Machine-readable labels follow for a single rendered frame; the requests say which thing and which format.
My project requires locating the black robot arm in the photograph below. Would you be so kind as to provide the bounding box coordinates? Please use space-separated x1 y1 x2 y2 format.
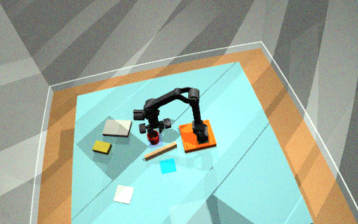
133 87 209 144

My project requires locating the yellow flat block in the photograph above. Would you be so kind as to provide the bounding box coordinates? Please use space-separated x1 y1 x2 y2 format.
92 141 112 155

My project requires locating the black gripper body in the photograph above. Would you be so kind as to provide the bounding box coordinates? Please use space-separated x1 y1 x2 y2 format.
138 118 171 134

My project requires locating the tan wooden bar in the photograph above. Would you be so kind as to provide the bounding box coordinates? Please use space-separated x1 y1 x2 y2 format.
144 142 177 161

